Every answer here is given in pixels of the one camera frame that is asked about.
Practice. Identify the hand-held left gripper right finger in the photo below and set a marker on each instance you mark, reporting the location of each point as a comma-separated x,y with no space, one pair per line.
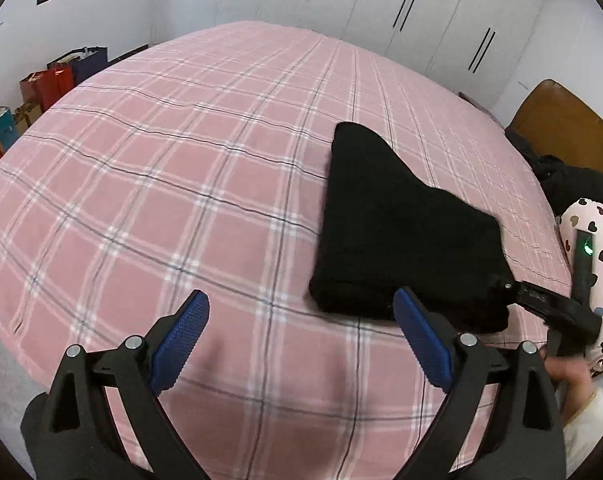
424,340

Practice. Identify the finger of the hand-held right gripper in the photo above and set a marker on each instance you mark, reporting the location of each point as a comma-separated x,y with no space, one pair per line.
506,287

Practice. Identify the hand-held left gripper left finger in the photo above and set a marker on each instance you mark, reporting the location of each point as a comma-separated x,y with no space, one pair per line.
181,340

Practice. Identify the black pants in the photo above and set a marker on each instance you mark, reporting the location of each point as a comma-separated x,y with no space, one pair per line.
396,230

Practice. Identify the person's right forearm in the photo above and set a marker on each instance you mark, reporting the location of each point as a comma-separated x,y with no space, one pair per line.
589,425

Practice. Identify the person's right hand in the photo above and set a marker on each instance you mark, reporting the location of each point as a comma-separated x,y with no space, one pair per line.
571,372

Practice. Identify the black clothing pile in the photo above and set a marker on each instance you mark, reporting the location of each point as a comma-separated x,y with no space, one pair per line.
576,185

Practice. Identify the pink plaid bed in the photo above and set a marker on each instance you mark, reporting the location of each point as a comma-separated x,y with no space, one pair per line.
191,180

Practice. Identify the wooden headboard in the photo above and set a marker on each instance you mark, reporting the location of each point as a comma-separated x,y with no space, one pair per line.
566,120

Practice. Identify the teal box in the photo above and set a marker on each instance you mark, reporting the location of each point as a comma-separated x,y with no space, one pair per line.
1,127

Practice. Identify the dark red shopping bag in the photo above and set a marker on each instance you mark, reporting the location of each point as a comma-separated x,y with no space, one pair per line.
41,90

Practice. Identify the navy shopping bag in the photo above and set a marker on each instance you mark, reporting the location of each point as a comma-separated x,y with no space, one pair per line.
91,65

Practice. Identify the white wardrobe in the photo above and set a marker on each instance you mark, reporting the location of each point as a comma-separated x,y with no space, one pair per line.
371,5

